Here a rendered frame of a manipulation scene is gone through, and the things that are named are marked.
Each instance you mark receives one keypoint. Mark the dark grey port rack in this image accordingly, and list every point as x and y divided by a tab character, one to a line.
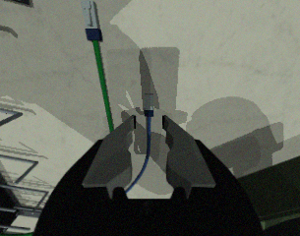
8	201

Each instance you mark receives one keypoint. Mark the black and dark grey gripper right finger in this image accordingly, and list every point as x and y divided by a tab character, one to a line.
192	166

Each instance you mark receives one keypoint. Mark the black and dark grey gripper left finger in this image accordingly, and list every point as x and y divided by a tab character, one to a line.
105	166

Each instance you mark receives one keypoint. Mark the green patch cord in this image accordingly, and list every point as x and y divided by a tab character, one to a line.
106	103

